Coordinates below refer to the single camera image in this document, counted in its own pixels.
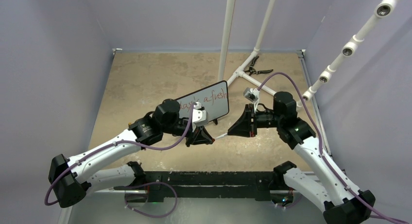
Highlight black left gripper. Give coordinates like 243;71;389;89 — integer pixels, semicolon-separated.
162;119;213;147

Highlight black-framed small whiteboard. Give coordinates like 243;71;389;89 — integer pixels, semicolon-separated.
176;80;229;122

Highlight black-handled pliers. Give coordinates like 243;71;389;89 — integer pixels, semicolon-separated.
243;56;274;77

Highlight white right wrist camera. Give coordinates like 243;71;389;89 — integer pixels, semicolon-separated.
243;88;260;113

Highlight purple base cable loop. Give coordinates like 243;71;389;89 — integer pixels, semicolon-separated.
124;181;178;218

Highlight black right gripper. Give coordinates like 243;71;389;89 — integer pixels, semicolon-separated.
228;103;283;137

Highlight aluminium frame rail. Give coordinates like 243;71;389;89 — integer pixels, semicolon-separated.
57;188;146;224

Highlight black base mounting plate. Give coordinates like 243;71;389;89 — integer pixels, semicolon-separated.
115;161;296;202

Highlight white pipe with camera sockets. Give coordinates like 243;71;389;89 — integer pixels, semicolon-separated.
298;0;400;106

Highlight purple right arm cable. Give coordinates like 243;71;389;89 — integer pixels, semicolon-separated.
257;72;408;224

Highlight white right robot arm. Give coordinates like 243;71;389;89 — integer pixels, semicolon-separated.
227;88;376;224

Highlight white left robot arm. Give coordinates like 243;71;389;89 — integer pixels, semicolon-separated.
44;99;214;208

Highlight white PVC pipe frame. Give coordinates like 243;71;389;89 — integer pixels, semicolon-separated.
217;0;303;111

